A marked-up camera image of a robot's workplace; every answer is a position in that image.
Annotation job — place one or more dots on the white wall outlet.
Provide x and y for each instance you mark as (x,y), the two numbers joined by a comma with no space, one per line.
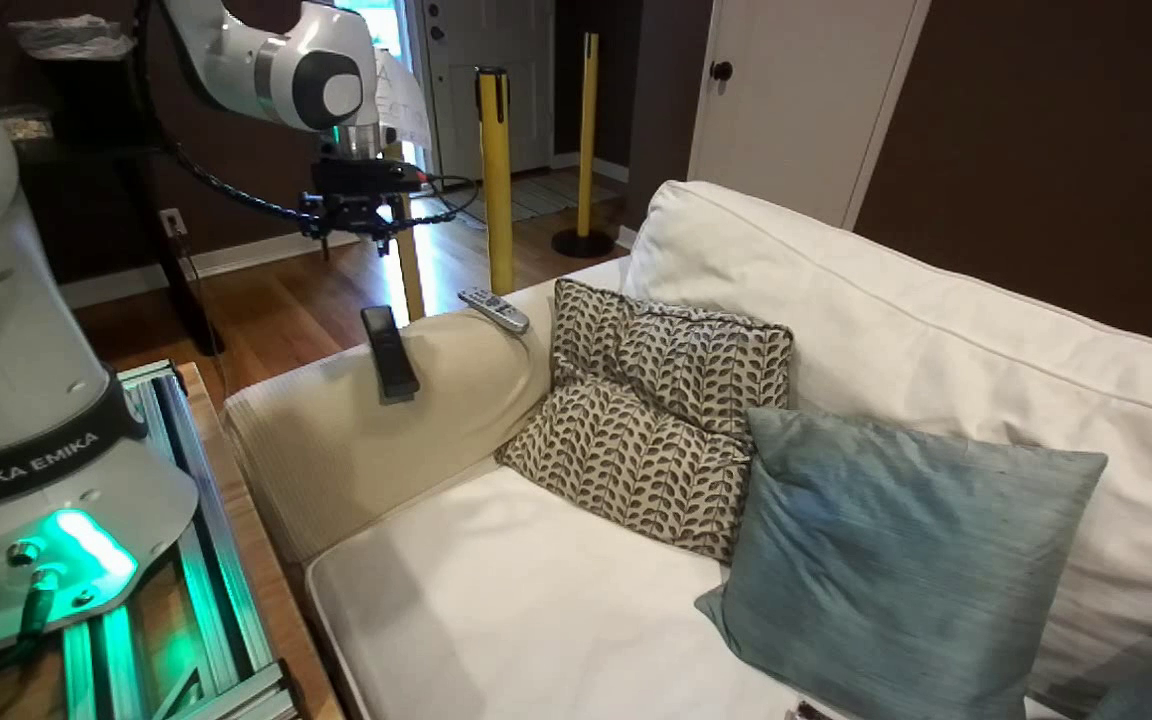
(175,220)

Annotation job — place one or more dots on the green floor rug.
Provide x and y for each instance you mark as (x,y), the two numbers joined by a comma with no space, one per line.
(539,193)

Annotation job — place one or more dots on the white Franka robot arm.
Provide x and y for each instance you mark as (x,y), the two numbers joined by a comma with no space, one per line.
(16,332)

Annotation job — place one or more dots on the white folded cloth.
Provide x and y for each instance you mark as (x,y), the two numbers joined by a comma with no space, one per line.
(71,36)

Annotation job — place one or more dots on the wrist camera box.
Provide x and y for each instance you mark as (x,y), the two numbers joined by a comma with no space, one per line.
(361,176)

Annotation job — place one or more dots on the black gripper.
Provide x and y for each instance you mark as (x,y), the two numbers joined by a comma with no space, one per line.
(370,210)

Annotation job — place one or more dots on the teal pillow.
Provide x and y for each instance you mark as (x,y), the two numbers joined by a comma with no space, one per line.
(896,561)

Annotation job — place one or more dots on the white door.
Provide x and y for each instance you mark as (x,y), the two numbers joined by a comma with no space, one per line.
(801,94)

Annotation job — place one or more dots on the dark door knob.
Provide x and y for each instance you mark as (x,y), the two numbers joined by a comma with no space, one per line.
(721,69)

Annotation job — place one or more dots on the yellow stanchion post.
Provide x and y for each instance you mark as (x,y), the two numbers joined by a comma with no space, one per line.
(590,132)
(497,175)
(404,274)

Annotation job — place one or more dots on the silver remote control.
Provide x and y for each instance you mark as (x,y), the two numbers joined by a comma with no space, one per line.
(497,314)

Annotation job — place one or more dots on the white cloth cover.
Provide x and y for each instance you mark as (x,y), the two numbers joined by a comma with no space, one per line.
(409,102)

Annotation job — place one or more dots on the small white clutter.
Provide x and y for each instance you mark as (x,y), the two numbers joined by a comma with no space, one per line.
(16,124)

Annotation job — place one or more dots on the black white patterned pillow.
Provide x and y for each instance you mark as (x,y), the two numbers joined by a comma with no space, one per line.
(656,402)

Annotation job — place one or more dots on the black remote control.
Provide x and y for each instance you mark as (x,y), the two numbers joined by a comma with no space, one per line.
(388,352)

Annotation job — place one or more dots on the black side table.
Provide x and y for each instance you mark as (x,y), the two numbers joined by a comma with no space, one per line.
(97,201)

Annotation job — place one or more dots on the white sofa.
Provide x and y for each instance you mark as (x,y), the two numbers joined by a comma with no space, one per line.
(869,323)

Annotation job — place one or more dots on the grey panel door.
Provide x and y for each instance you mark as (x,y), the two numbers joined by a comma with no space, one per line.
(497,82)

